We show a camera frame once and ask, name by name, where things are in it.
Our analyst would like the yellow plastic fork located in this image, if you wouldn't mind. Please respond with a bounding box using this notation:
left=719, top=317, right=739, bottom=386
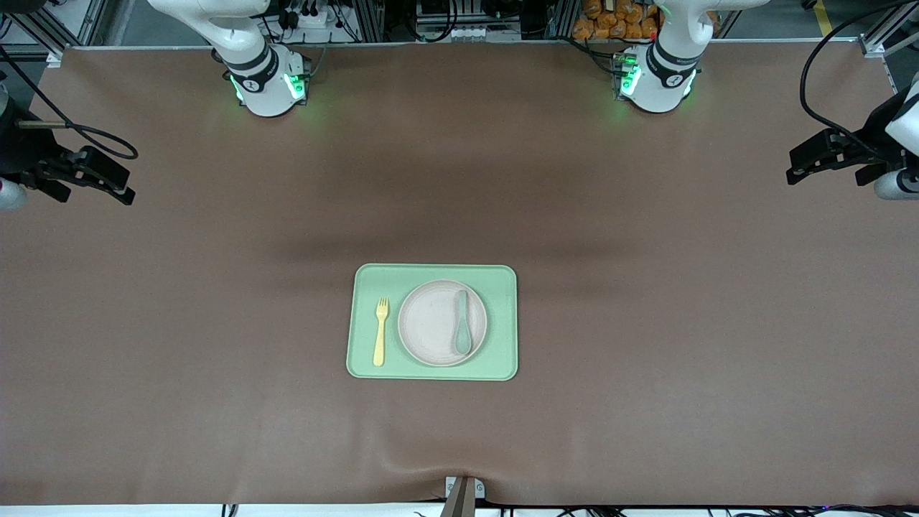
left=372, top=297, right=389, bottom=368

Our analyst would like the beige round plate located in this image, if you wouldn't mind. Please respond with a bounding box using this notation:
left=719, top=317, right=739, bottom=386
left=397, top=279, right=488, bottom=368

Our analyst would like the brown table cover mat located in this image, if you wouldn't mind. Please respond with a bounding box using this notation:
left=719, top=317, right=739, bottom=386
left=0, top=43, right=919, bottom=507

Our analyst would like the orange snack packets pile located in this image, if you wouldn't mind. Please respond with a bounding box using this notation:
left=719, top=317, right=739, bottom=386
left=572, top=0, right=660, bottom=41

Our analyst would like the white power strip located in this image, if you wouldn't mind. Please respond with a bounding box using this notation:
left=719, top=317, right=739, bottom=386
left=284, top=4, right=332, bottom=29

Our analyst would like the light green rectangular tray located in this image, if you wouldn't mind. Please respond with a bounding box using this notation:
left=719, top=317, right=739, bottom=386
left=346, top=264, right=518, bottom=381

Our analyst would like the grey-green plastic spoon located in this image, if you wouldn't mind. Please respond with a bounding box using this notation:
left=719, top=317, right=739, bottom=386
left=452, top=289, right=473, bottom=356

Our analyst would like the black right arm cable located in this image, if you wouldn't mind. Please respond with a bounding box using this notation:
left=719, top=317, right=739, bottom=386
left=0, top=45, right=139, bottom=160

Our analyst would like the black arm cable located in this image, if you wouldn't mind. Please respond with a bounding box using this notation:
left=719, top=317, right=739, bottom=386
left=0, top=45, right=139, bottom=160
left=799, top=0, right=919, bottom=159

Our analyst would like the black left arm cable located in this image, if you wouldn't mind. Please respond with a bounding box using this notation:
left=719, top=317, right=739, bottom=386
left=799, top=0, right=919, bottom=159

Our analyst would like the aluminium frame rail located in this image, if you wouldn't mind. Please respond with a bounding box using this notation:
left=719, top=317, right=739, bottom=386
left=0, top=0, right=108, bottom=67

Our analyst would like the aluminium frame post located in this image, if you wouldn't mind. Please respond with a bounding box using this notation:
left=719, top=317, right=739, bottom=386
left=352, top=0, right=386, bottom=42

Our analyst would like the metal table clamp bracket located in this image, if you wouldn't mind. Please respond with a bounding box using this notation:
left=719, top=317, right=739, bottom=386
left=439, top=475, right=487, bottom=517

